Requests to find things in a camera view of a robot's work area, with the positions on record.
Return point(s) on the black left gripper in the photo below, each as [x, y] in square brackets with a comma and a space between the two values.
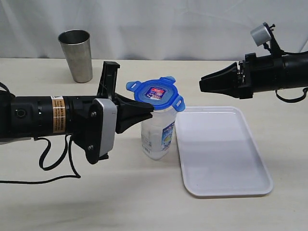
[129, 112]

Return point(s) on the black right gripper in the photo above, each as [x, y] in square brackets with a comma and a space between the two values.
[264, 73]

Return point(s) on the clear plastic tall container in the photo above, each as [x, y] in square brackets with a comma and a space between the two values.
[157, 132]

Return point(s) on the blue plastic lid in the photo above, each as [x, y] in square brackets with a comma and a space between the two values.
[161, 93]

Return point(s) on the stainless steel tumbler cup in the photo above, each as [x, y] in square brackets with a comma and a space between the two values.
[75, 45]

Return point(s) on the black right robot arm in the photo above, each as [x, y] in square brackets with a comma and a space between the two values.
[295, 72]

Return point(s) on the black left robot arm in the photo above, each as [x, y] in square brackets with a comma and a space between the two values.
[26, 117]

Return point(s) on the white rectangular plastic tray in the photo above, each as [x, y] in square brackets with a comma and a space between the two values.
[218, 154]

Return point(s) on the white fabric backdrop curtain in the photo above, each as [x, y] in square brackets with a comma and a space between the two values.
[151, 29]

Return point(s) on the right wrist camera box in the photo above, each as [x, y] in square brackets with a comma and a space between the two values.
[263, 36]

